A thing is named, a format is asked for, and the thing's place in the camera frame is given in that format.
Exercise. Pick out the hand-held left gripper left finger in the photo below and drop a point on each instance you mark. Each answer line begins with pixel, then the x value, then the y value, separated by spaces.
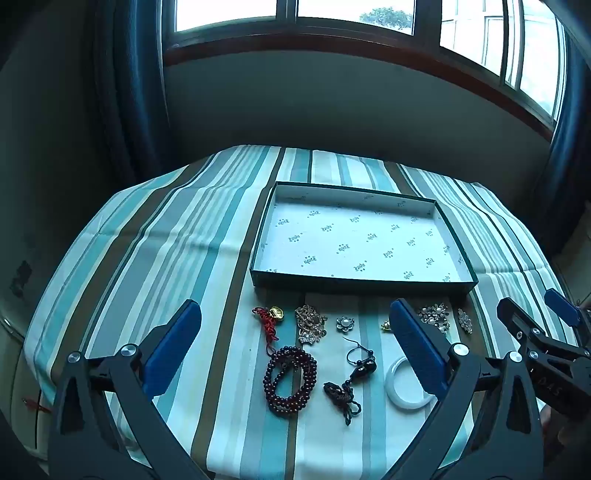
pixel 173 341

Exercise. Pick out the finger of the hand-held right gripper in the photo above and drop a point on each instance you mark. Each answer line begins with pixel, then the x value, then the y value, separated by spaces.
pixel 517 321
pixel 562 303

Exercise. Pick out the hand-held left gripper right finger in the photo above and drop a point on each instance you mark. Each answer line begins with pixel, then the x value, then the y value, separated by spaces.
pixel 418 350

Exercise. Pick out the pearl cluster brooch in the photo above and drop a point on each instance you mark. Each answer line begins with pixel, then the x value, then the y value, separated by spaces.
pixel 434 316

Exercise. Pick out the small red knot gold charm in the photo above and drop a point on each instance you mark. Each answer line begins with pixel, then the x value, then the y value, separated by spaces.
pixel 386 326

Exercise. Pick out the white jade bangle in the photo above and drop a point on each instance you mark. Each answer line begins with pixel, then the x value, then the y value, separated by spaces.
pixel 408 400

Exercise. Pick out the dark pendant with knot tassel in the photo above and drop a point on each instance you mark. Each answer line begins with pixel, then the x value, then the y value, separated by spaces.
pixel 362 367

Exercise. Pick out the long red knot gold charm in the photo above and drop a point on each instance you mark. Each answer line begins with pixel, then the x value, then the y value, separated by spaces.
pixel 270 321

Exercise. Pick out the bronze rhinestone brooch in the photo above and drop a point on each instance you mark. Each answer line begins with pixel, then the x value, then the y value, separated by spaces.
pixel 310 323

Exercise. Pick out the green cardboard box tray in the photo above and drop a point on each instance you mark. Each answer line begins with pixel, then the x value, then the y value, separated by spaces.
pixel 360 240

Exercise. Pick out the silver rhinestone leaf brooch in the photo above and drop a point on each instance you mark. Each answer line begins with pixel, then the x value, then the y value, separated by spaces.
pixel 465 321

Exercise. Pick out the pearl flower brooch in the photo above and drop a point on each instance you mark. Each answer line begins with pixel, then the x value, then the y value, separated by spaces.
pixel 344 322

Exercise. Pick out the striped tablecloth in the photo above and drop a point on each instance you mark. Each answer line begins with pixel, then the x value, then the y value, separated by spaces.
pixel 207 258

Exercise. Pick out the blue curtain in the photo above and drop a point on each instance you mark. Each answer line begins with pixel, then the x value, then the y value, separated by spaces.
pixel 134 92
pixel 565 152

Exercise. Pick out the window with wooden frame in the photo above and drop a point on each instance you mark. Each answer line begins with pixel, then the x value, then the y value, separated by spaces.
pixel 461 23

